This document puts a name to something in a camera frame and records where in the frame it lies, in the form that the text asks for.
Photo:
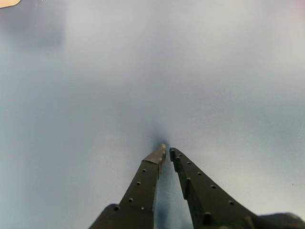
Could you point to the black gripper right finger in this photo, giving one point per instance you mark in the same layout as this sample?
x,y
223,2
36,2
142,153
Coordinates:
x,y
205,200

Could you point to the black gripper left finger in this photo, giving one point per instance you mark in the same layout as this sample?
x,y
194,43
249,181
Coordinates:
x,y
140,190

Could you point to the dark blue table mat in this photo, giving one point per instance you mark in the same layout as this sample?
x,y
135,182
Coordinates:
x,y
143,71

